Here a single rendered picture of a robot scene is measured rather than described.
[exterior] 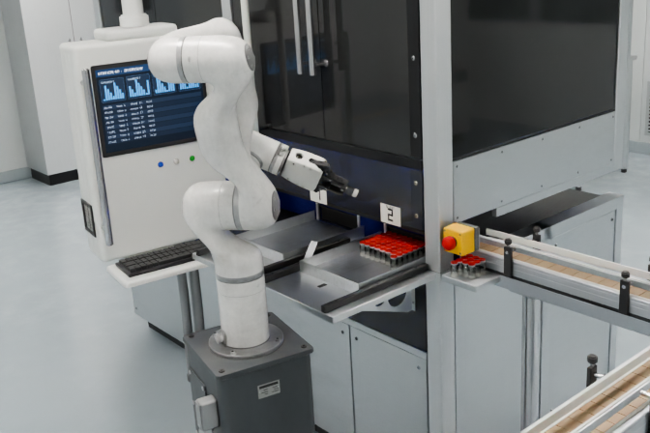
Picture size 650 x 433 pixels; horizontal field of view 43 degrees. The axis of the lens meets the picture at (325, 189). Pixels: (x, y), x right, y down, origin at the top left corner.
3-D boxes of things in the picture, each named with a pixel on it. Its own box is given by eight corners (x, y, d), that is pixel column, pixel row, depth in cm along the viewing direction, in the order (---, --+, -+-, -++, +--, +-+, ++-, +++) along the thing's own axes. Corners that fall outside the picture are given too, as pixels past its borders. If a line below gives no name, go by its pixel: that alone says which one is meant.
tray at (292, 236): (314, 219, 291) (313, 210, 290) (364, 235, 272) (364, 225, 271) (235, 245, 270) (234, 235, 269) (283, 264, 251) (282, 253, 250)
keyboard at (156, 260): (221, 239, 299) (220, 232, 298) (238, 248, 287) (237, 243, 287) (115, 266, 279) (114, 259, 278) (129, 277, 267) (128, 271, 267)
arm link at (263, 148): (270, 161, 209) (282, 136, 215) (223, 140, 209) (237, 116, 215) (264, 180, 216) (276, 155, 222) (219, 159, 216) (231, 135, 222)
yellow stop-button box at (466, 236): (459, 244, 237) (458, 220, 235) (479, 249, 232) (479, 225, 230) (442, 250, 232) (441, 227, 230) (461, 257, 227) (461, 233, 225)
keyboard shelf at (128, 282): (215, 236, 310) (214, 230, 309) (249, 257, 287) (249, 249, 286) (99, 266, 287) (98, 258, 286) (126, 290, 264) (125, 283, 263)
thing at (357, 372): (290, 273, 475) (280, 125, 450) (613, 406, 323) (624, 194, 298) (135, 330, 414) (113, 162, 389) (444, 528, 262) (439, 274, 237)
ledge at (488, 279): (472, 267, 245) (472, 261, 245) (507, 277, 236) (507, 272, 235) (441, 280, 237) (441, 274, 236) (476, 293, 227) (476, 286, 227)
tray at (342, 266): (381, 241, 266) (380, 231, 265) (441, 261, 246) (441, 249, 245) (300, 271, 245) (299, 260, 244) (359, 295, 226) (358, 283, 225)
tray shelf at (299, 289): (306, 221, 295) (305, 216, 294) (454, 271, 243) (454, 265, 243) (192, 258, 266) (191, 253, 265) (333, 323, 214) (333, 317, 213)
